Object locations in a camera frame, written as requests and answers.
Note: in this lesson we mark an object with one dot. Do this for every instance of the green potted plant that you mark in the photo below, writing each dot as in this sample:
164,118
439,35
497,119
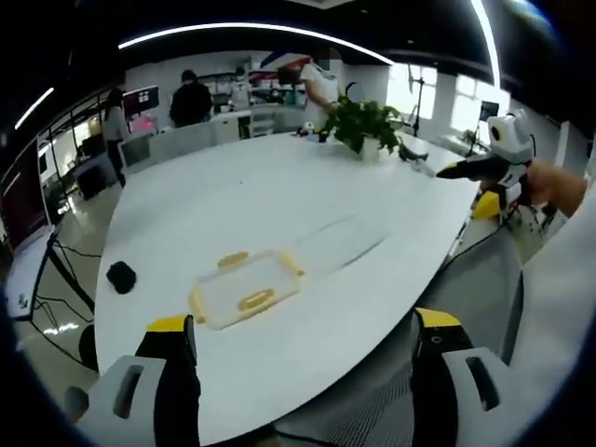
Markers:
361,122

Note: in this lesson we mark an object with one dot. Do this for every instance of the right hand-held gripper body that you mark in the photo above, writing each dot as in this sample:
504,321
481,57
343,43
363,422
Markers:
512,139

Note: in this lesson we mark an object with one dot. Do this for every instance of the black framed stand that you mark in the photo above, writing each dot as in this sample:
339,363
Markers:
51,274

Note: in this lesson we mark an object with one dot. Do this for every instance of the black object on table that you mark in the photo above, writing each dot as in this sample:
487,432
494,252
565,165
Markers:
412,153

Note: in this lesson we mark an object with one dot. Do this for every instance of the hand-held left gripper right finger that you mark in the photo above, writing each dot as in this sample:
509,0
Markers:
447,396

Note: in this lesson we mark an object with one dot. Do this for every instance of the wall monitor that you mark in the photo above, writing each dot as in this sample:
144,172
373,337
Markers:
141,101

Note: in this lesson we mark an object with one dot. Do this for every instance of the white chair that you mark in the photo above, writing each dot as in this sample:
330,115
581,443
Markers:
135,151
181,139

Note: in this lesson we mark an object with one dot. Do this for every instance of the curved ceiling light strip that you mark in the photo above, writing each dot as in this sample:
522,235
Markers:
261,29

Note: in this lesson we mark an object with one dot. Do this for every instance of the yellow object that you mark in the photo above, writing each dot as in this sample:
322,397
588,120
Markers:
486,206

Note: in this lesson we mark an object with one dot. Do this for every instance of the long ceiling light strip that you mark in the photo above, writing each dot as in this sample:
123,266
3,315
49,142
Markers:
489,42

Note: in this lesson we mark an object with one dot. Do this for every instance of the person's right hand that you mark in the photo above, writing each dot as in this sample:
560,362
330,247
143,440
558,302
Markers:
554,186

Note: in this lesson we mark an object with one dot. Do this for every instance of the small panda toy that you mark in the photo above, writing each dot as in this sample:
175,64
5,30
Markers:
307,129

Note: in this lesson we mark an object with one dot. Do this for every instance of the black tripod stand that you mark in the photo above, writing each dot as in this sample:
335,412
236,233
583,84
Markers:
479,130

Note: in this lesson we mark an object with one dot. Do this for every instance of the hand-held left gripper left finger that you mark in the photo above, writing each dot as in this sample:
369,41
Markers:
116,410

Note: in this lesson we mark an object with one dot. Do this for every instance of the small black object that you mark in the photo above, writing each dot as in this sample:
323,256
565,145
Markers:
121,277

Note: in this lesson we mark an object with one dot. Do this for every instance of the short ceiling light strip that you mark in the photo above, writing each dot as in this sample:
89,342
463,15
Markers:
33,108

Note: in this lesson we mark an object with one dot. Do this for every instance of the clear container lid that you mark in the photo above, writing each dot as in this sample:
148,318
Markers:
247,288

